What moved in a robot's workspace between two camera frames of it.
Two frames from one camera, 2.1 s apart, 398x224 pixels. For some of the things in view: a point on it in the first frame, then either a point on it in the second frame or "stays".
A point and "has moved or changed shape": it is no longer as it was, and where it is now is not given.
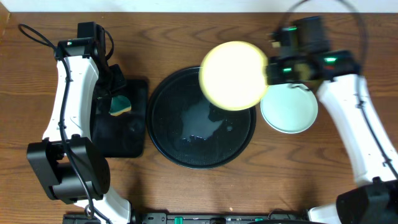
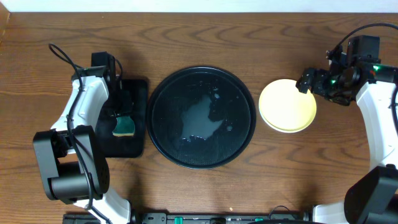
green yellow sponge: [119, 104] has moved or changed shape
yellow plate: [233, 76] -> [285, 108]
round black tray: [189, 130] stays
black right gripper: [271, 73] -> [344, 97]
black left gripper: [115, 86] -> [123, 104]
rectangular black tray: [123, 136] stays
